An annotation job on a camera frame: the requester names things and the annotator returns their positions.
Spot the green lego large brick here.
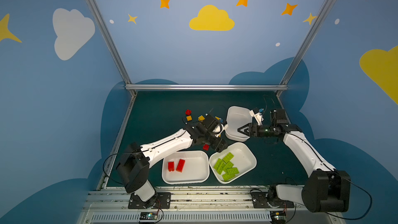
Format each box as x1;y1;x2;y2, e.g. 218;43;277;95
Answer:
222;152;234;163

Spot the green lego brick long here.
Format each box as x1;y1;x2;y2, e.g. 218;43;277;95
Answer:
214;159;223;170

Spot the red lego brick long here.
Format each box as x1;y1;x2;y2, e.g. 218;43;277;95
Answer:
176;159;186;173

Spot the red lego brick small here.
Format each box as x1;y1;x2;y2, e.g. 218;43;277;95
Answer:
168;161;175;172

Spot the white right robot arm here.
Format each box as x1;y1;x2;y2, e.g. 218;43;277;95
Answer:
237;109;350;213

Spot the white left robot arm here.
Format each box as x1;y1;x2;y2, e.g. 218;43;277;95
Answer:
116;114;228;205

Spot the white tray far right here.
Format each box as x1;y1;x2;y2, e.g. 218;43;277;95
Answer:
225;106;252;142

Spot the white tray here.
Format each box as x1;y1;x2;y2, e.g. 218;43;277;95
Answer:
209;142;257;185
225;106;252;142
162;150;210;185

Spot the red lego brick lower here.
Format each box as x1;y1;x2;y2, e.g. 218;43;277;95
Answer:
203;144;210;151

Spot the white tray middle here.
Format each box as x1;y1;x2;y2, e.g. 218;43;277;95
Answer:
209;142;257;185

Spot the white tray left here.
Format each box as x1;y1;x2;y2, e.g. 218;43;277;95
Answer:
162;150;210;185

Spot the right controller board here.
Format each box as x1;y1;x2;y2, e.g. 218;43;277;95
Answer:
270;212;287;224

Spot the controller board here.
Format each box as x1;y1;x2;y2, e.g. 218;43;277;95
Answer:
270;212;287;224
138;212;159;223

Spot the left controller board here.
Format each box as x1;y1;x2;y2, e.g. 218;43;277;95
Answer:
138;212;159;223

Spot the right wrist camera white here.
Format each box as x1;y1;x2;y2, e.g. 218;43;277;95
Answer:
249;108;264;125

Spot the aluminium frame back crossbar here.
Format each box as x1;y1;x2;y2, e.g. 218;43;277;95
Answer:
125;84;288;91

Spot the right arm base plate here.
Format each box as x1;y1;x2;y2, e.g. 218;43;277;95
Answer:
250;190;295;208

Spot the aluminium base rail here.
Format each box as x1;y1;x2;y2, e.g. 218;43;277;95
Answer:
77;185;344;224

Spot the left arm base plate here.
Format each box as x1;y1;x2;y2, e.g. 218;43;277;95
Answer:
127;192;171;209

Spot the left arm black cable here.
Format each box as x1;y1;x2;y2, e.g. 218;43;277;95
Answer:
102;153;126;186

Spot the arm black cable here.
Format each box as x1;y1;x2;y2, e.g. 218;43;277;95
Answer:
102;153;126;186
329;174;373;221

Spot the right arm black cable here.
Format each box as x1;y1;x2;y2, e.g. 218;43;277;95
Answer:
329;174;373;221

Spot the aluminium frame post right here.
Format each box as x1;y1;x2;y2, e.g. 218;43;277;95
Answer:
276;0;337;99

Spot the aluminium frame post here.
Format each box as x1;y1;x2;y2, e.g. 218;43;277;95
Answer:
85;0;132;86
276;0;337;99

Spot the aluminium frame post left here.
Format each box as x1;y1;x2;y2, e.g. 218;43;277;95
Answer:
85;0;132;86

